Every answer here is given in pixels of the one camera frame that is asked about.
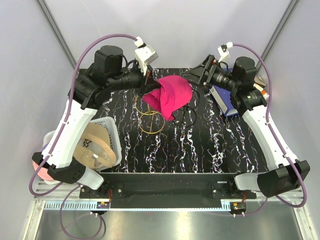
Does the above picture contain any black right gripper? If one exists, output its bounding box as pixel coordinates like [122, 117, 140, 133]
[180, 54, 239, 93]

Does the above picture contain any magenta mesh cap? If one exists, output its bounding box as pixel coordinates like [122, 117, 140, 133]
[142, 75, 193, 121]

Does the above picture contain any beige baseball cap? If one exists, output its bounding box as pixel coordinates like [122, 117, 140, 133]
[73, 122, 117, 170]

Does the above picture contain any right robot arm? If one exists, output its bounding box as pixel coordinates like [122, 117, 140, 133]
[187, 54, 311, 199]

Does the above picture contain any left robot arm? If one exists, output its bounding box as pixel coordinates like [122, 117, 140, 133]
[32, 43, 158, 198]

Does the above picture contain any stack of books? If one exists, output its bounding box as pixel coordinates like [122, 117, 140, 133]
[253, 75, 270, 101]

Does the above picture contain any blue binder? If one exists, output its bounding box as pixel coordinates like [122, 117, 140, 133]
[209, 68, 238, 117]

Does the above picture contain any white plastic basket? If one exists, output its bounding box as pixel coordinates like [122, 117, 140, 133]
[42, 116, 123, 186]

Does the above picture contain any pink cap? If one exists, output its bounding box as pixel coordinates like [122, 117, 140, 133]
[32, 161, 54, 181]

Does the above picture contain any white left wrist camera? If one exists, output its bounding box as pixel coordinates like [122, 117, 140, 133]
[134, 36, 158, 76]

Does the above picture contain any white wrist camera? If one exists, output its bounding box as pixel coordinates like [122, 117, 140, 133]
[134, 36, 158, 76]
[217, 41, 234, 63]

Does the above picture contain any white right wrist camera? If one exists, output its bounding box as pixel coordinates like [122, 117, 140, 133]
[217, 41, 234, 63]

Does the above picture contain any gold wire hat stand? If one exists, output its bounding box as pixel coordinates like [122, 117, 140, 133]
[133, 95, 166, 135]

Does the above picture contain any black wire hat stand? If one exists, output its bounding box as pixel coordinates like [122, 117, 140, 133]
[172, 87, 200, 128]

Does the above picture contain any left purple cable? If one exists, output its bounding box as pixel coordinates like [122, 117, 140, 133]
[29, 33, 143, 196]

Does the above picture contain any purple cable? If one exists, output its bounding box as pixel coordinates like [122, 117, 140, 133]
[29, 33, 143, 196]
[227, 42, 308, 208]

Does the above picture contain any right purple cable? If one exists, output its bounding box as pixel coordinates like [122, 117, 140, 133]
[227, 42, 308, 208]

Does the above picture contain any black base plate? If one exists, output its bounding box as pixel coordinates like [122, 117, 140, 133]
[79, 172, 257, 211]

